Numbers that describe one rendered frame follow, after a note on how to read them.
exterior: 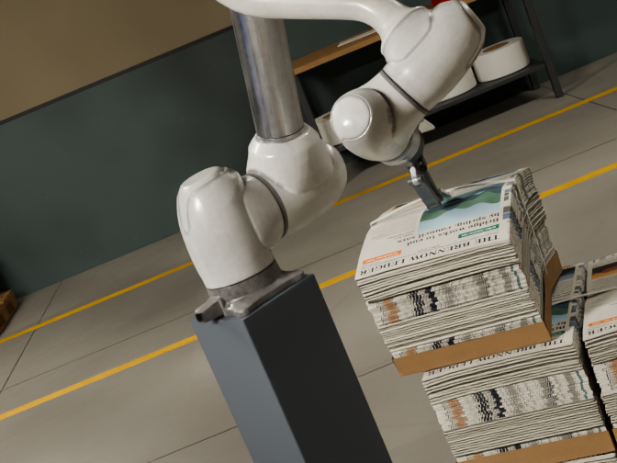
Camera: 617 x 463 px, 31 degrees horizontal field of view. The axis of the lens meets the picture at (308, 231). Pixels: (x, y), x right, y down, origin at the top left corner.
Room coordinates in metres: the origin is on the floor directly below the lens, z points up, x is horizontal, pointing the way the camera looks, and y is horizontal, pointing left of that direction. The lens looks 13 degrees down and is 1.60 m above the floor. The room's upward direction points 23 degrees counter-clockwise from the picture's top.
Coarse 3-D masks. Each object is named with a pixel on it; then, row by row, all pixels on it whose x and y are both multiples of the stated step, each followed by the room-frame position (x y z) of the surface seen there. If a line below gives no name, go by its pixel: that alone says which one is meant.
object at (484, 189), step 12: (516, 180) 1.96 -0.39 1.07; (468, 192) 1.98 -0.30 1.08; (480, 192) 1.94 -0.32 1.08; (516, 192) 1.92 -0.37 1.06; (444, 204) 1.97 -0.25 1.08; (396, 216) 2.04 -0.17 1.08; (408, 216) 1.99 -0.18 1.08; (372, 228) 2.01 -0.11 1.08; (528, 228) 1.93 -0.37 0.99; (540, 264) 1.93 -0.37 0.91
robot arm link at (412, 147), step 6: (414, 132) 1.81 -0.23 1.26; (414, 138) 1.80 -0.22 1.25; (420, 138) 1.83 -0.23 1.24; (408, 144) 1.79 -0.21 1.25; (414, 144) 1.81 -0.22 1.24; (408, 150) 1.79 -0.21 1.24; (414, 150) 1.81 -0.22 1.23; (402, 156) 1.80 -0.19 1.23; (408, 156) 1.81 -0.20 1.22; (384, 162) 1.80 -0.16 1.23; (390, 162) 1.81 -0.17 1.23; (396, 162) 1.81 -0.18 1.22; (402, 162) 1.83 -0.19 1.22
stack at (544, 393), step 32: (608, 256) 2.07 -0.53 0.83; (576, 288) 1.97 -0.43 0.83; (608, 288) 1.91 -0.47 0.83; (576, 320) 1.84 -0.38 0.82; (608, 320) 1.78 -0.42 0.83; (512, 352) 1.81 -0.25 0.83; (544, 352) 1.77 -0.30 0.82; (576, 352) 1.75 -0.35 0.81; (608, 352) 1.74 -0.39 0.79; (448, 384) 1.84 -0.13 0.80; (480, 384) 1.82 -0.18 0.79; (512, 384) 1.80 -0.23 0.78; (544, 384) 1.78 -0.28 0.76; (576, 384) 1.76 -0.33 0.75; (608, 384) 1.75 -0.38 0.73; (448, 416) 1.85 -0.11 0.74; (480, 416) 1.83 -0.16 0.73; (512, 416) 1.81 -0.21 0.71; (544, 416) 1.79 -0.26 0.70; (576, 416) 1.77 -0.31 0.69; (608, 416) 1.75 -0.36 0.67; (480, 448) 1.84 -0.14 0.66; (512, 448) 1.82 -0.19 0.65
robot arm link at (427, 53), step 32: (224, 0) 1.93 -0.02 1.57; (256, 0) 1.89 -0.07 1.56; (288, 0) 1.86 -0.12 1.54; (320, 0) 1.83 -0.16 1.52; (352, 0) 1.81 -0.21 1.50; (384, 0) 1.79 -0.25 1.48; (384, 32) 1.76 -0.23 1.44; (416, 32) 1.71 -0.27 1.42; (448, 32) 1.69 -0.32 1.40; (480, 32) 1.71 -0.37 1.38; (416, 64) 1.70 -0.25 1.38; (448, 64) 1.69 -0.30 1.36; (416, 96) 1.70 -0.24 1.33
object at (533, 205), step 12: (528, 168) 2.09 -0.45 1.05; (480, 180) 2.12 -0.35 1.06; (492, 180) 2.03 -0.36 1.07; (528, 180) 2.06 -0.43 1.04; (456, 192) 2.03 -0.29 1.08; (528, 192) 2.03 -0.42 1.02; (420, 204) 2.06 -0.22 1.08; (528, 204) 1.99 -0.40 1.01; (540, 204) 2.09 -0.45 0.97; (540, 216) 2.06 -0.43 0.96; (540, 228) 2.04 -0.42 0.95; (540, 240) 2.00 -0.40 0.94; (552, 252) 2.06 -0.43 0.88
